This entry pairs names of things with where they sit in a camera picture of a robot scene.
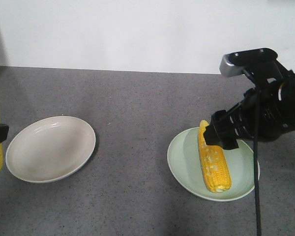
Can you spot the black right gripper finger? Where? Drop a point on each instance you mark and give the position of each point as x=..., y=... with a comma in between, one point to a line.
x=213, y=139
x=221, y=121

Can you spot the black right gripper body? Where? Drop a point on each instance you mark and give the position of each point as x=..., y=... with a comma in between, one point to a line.
x=271, y=112

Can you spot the white-speckled yellow corn cob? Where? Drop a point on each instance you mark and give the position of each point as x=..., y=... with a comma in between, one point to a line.
x=214, y=166

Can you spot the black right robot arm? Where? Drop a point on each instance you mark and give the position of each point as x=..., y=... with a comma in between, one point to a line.
x=263, y=115

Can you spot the light green plate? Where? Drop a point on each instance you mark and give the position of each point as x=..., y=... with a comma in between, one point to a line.
x=184, y=163

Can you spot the white plate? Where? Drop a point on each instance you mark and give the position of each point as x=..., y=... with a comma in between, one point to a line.
x=50, y=149

